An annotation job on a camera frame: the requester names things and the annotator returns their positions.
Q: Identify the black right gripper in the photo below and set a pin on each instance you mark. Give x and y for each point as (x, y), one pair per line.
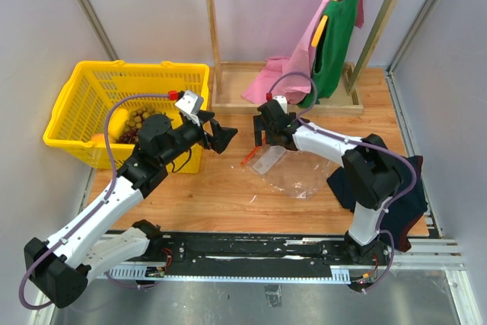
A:
(259, 125)

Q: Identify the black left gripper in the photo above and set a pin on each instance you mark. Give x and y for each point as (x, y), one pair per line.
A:
(221, 135)

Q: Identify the clear zip top bag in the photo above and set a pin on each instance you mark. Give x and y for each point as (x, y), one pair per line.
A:
(296, 174)

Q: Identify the longan fruit bunch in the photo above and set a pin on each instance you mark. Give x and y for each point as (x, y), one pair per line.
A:
(138, 116)

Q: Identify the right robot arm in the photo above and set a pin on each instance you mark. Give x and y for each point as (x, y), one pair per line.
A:
(364, 231)

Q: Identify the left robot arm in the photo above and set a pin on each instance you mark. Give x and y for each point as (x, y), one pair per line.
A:
(63, 265)

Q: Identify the pink shirt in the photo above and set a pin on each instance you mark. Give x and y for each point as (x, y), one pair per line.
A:
(295, 88)

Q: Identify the dark red grape bunch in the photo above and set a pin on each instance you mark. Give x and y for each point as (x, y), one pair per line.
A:
(129, 137)

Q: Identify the green shirt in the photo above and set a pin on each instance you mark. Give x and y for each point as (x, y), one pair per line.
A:
(344, 16)

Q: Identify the yellow mango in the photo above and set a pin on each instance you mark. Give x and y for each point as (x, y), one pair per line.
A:
(117, 124)

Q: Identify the orange peach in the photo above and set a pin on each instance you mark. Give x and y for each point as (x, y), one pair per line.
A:
(98, 138)

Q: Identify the yellow clothes hanger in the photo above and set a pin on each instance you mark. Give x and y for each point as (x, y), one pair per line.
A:
(319, 31)

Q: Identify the yellow plastic basket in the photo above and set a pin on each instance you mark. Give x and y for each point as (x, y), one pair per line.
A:
(81, 108)

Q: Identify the dark navy cloth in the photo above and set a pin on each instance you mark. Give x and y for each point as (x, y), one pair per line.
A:
(369, 177)

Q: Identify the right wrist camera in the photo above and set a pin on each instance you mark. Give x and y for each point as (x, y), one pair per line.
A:
(282, 100)

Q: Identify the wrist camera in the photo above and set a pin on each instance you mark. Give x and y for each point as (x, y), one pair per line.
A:
(282, 100)
(189, 105)

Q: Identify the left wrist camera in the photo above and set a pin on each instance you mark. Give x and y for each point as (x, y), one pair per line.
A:
(189, 105)

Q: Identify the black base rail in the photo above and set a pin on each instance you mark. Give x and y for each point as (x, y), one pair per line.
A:
(156, 256)

